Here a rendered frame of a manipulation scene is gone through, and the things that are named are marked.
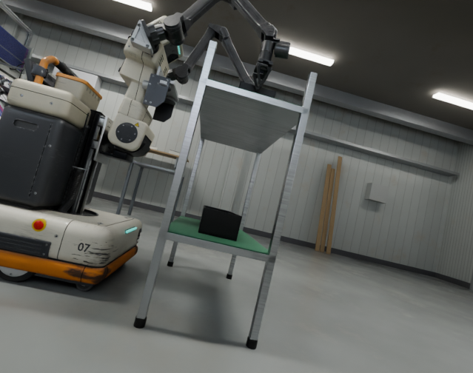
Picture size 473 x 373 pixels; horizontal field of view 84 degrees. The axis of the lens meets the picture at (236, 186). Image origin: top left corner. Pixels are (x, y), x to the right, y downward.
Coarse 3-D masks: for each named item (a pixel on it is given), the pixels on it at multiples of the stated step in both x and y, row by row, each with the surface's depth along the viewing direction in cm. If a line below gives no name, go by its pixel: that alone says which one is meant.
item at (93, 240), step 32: (0, 224) 103; (32, 224) 104; (64, 224) 107; (96, 224) 113; (128, 224) 139; (0, 256) 102; (32, 256) 104; (64, 256) 105; (96, 256) 107; (128, 256) 144
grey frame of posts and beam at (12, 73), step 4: (32, 32) 299; (28, 36) 297; (32, 36) 301; (24, 40) 297; (28, 40) 297; (24, 44) 297; (28, 44) 299; (0, 60) 265; (0, 64) 266; (0, 68) 269; (4, 68) 272; (8, 68) 277; (12, 68) 281; (4, 72) 278; (8, 72) 278; (12, 72) 282; (16, 72) 288; (12, 76) 287; (16, 76) 290; (4, 104) 290
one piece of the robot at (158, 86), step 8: (160, 72) 135; (144, 80) 132; (152, 80) 131; (160, 80) 131; (168, 80) 132; (144, 88) 133; (152, 88) 131; (160, 88) 131; (168, 88) 132; (144, 96) 130; (152, 96) 130; (160, 96) 131; (168, 96) 151; (176, 96) 149; (152, 104) 130; (160, 104) 131; (168, 104) 156; (160, 112) 156; (168, 112) 156; (160, 120) 155
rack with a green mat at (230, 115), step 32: (224, 96) 107; (256, 96) 103; (192, 128) 99; (224, 128) 151; (256, 128) 137; (288, 128) 125; (256, 160) 190; (288, 192) 102; (192, 224) 142; (160, 256) 95; (256, 256) 99; (256, 320) 98
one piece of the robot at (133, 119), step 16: (128, 48) 129; (160, 48) 132; (128, 64) 135; (144, 64) 135; (160, 64) 140; (128, 80) 138; (128, 96) 135; (128, 112) 130; (144, 112) 135; (112, 128) 129; (128, 128) 130; (144, 128) 131; (128, 144) 130
